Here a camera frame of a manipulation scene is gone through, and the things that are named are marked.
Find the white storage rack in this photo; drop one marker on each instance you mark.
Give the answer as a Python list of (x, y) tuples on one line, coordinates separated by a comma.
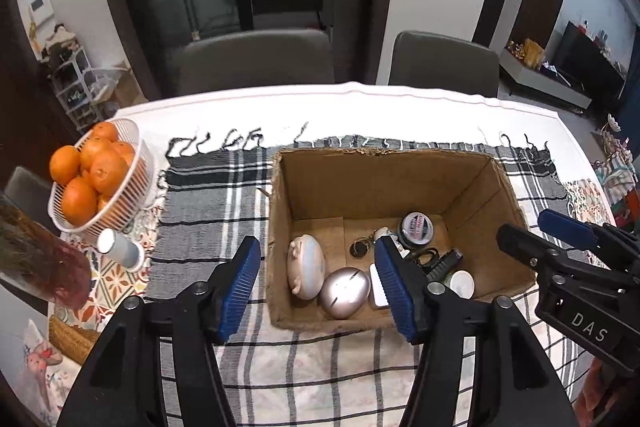
[(75, 87)]

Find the small floor cardboard box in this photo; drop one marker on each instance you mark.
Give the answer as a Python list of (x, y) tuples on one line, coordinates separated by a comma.
[(131, 84)]

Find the dark side chair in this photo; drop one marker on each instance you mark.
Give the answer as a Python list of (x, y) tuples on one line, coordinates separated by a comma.
[(27, 197)]

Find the glass jar with reddish contents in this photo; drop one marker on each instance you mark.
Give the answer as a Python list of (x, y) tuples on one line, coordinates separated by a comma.
[(40, 257)]

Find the bird print cushion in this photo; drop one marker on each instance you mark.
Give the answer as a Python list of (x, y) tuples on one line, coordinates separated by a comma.
[(42, 362)]

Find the silver egg-shaped device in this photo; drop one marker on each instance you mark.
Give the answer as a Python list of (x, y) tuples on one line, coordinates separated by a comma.
[(345, 294)]

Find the brown cardboard box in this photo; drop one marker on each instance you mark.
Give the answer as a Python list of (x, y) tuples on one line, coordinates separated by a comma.
[(320, 187)]

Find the person's right hand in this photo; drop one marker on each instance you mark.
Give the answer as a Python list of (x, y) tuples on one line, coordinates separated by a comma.
[(602, 382)]

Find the black television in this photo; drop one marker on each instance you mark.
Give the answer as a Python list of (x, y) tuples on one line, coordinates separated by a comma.
[(590, 57)]

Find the pile of oranges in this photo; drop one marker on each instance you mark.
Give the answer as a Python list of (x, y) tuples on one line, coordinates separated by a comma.
[(79, 201)]

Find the white pig-shaped ornament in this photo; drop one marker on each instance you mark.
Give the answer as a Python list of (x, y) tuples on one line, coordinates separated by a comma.
[(306, 267)]

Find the white cylindrical speaker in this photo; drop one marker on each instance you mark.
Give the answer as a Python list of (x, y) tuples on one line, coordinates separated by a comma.
[(122, 249)]

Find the patterned white tablecloth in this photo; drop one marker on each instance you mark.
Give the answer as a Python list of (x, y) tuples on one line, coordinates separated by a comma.
[(120, 282)]

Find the white wall panel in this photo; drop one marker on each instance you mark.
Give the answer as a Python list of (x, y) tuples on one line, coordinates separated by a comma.
[(40, 7)]

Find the small white figurine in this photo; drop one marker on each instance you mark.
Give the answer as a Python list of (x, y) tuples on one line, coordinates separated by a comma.
[(384, 233)]

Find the grey plaid fringed cloth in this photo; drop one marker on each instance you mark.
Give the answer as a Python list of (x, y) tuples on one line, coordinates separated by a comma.
[(210, 207)]

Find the blue curtain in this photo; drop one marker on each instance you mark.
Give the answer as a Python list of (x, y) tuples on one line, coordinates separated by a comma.
[(631, 92)]

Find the yellow gift box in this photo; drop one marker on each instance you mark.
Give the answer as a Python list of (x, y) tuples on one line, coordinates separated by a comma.
[(532, 53)]

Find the grey television stand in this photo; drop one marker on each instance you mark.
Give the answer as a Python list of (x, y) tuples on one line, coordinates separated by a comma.
[(545, 84)]

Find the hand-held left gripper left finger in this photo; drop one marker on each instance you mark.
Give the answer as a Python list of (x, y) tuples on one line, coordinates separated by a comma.
[(240, 287)]

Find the white rectangular charger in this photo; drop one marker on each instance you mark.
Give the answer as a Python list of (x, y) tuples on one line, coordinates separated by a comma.
[(379, 289)]

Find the grey dining chair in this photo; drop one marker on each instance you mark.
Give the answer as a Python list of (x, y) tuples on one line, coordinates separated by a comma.
[(445, 64), (255, 62)]

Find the round labelled tin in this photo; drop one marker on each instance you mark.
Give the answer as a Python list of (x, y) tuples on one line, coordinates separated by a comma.
[(417, 231)]

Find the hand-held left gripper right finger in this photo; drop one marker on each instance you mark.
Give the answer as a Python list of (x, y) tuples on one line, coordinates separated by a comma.
[(395, 287)]

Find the white slatted plastic basket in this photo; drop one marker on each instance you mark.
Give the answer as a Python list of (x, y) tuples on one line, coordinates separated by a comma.
[(135, 187)]

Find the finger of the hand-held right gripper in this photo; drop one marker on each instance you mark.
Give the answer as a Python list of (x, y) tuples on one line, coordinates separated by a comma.
[(567, 229), (525, 247)]

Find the small white cup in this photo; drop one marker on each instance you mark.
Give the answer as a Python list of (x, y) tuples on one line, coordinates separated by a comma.
[(460, 284)]

